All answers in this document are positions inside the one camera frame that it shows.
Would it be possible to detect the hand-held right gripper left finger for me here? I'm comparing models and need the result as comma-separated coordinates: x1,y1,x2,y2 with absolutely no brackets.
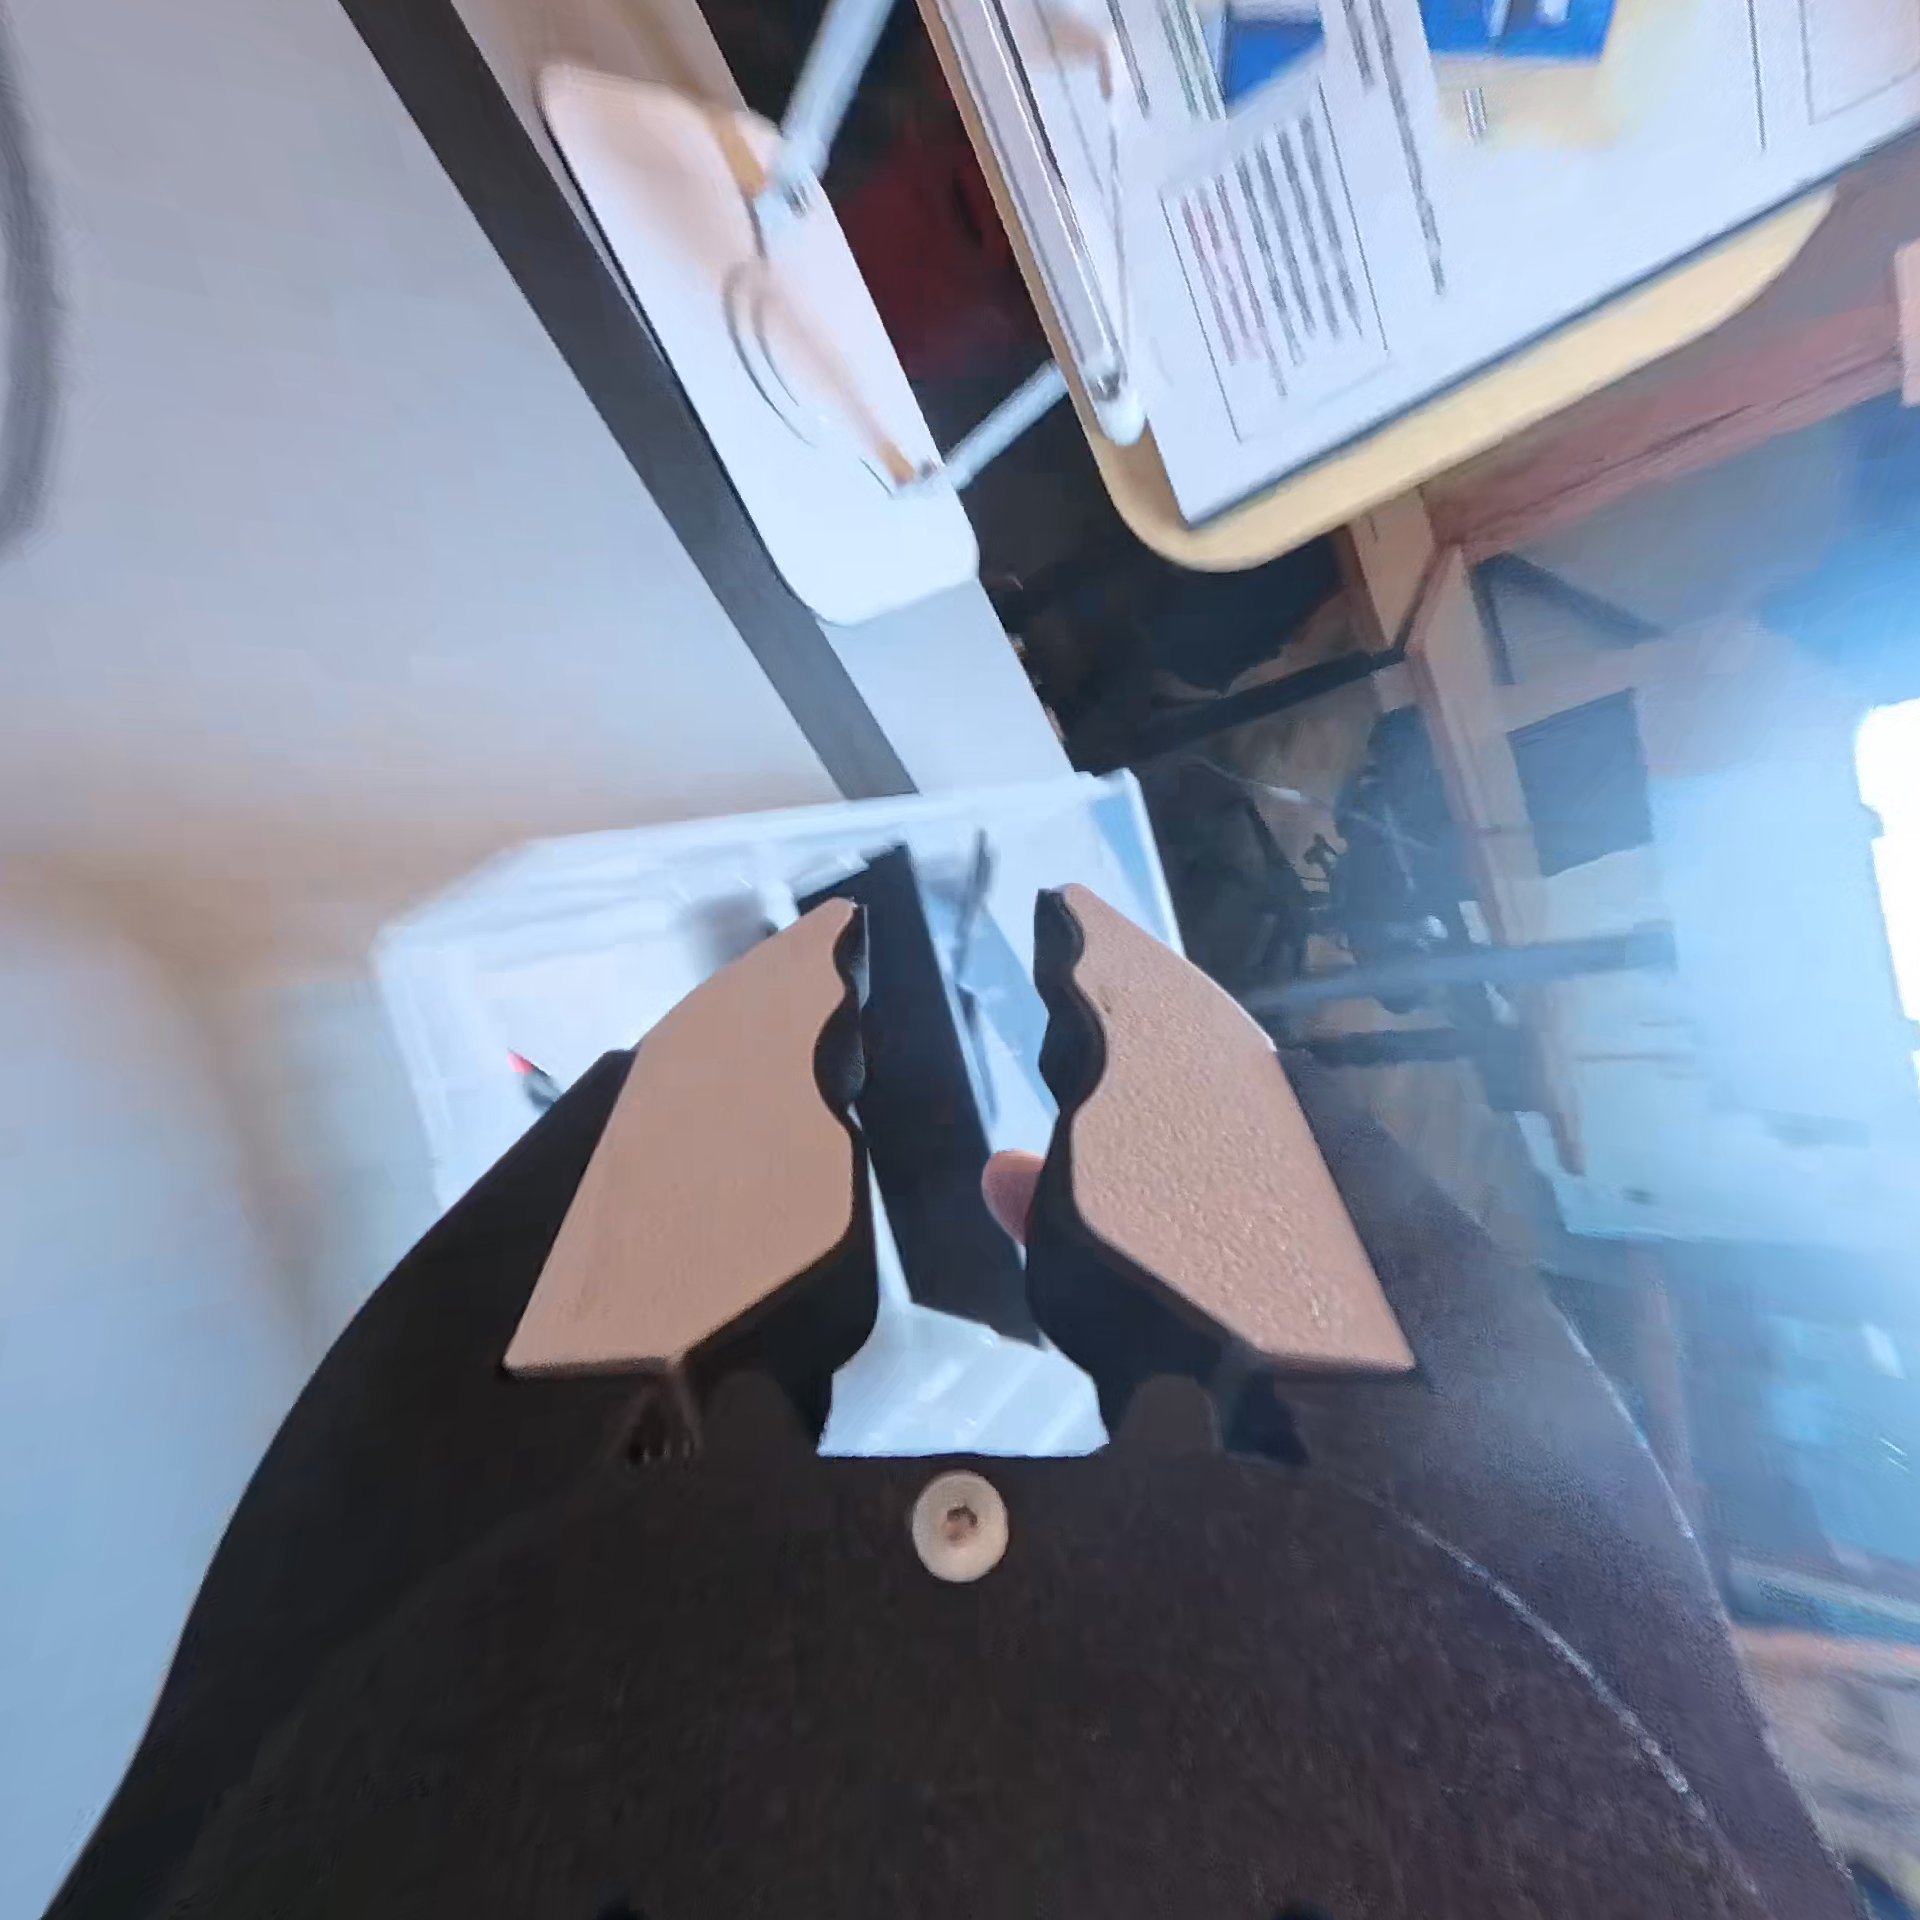
498,895,884,1427

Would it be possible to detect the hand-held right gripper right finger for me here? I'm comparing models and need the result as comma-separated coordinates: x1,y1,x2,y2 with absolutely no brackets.
1029,881,1419,1424

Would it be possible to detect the white plastic box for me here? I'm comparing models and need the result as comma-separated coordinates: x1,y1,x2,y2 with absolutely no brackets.
374,771,1195,1457

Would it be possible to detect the white flat pad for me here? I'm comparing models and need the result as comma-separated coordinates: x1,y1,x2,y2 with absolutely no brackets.
537,59,981,625

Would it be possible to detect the printed paper sheet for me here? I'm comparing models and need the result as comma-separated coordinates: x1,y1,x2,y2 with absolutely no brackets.
937,0,1920,522

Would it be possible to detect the black cable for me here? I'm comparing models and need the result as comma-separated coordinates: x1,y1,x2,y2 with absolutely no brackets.
0,0,71,550

